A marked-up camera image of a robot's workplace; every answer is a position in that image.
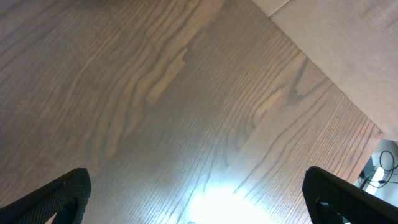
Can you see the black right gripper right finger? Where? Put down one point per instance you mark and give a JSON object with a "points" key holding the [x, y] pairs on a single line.
{"points": [[330, 199]]}

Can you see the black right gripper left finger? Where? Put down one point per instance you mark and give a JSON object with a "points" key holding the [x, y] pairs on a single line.
{"points": [[62, 200]]}

